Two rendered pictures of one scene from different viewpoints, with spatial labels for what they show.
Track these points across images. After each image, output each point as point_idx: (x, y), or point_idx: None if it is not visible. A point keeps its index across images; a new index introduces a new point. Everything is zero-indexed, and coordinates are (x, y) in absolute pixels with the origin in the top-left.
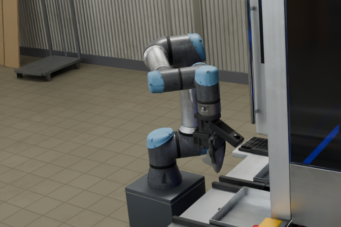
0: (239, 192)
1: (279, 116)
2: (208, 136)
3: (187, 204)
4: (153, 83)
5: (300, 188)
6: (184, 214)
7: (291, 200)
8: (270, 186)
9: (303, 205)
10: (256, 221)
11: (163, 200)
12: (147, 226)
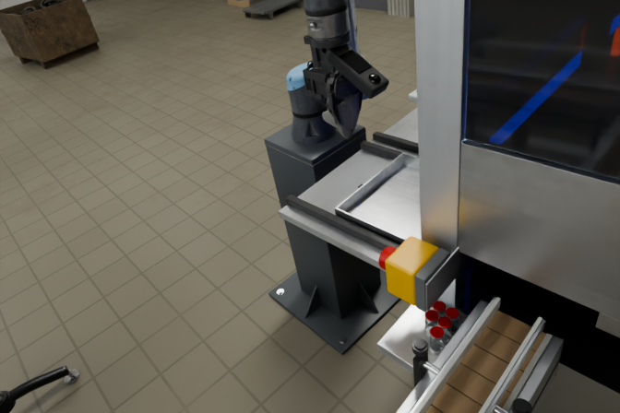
0: (393, 161)
1: (443, 33)
2: (325, 77)
3: (339, 164)
4: None
5: (480, 194)
6: (309, 191)
7: (460, 213)
8: (421, 182)
9: (484, 228)
10: (410, 213)
11: (304, 159)
12: (292, 187)
